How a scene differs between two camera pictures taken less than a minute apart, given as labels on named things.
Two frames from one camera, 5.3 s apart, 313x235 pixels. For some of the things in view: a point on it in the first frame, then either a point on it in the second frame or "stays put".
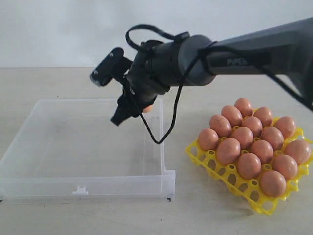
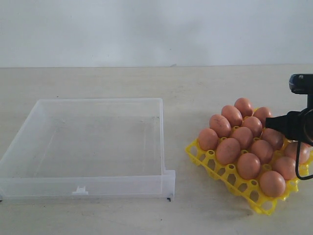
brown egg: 254,124 stays put
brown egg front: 243,135 stays put
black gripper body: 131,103 to 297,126
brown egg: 265,115 stays put
